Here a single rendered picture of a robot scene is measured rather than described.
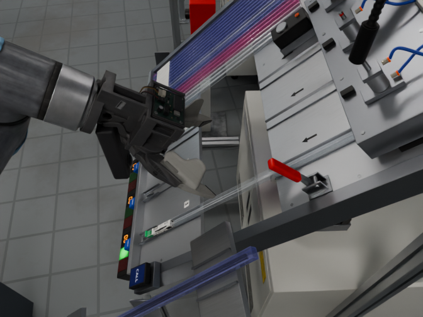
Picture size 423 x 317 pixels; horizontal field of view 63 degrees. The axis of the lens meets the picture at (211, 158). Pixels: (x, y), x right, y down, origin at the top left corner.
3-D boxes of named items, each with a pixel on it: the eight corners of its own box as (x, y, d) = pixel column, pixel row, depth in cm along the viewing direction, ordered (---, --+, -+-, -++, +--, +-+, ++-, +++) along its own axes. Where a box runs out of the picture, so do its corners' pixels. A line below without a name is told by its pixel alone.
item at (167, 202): (146, 277, 75) (135, 274, 74) (162, 78, 115) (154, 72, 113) (209, 252, 65) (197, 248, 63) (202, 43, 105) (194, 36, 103)
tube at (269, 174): (150, 238, 77) (145, 237, 76) (150, 233, 77) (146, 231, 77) (371, 129, 50) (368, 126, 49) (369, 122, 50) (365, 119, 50)
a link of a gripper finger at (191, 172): (223, 193, 44) (172, 142, 44) (200, 212, 48) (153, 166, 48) (233, 180, 47) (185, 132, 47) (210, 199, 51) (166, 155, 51)
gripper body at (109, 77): (189, 134, 44) (95, 100, 39) (160, 168, 50) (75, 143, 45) (189, 94, 49) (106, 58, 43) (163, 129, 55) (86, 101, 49)
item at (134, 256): (153, 281, 78) (126, 274, 73) (165, 84, 117) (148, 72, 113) (156, 280, 77) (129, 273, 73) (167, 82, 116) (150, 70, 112)
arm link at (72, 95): (39, 133, 43) (55, 88, 48) (77, 144, 45) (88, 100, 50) (53, 94, 38) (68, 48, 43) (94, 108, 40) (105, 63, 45)
